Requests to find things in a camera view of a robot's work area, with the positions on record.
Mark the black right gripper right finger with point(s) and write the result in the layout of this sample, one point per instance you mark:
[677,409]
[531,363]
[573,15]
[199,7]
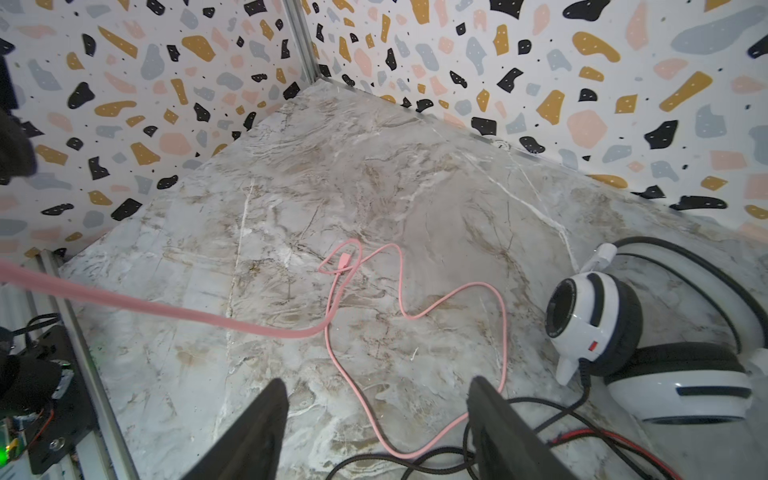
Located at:
[505,447]

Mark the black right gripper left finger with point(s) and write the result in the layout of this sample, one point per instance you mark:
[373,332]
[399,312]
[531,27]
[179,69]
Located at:
[251,447]

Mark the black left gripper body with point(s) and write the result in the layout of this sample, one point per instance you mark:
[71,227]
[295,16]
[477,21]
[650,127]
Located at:
[18,157]

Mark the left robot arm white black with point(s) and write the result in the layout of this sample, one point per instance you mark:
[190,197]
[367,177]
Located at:
[27,383]

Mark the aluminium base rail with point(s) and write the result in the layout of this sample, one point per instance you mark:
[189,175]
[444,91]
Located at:
[103,453]

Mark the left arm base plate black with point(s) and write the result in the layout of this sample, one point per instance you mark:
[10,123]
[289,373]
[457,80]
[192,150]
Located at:
[67,412]

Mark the aluminium corner post left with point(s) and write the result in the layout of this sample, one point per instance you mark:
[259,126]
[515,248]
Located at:
[300,32]

